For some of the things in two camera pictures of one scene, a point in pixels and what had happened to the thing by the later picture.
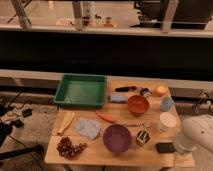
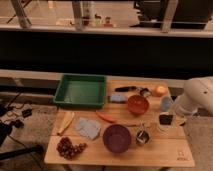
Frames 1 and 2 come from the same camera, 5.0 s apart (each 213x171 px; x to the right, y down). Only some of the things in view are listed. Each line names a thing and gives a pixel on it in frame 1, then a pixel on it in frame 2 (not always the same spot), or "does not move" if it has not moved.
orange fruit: x=160 y=91 does not move
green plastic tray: x=81 y=90 does not move
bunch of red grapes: x=67 y=149 does not move
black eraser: x=165 y=147 → x=165 y=119
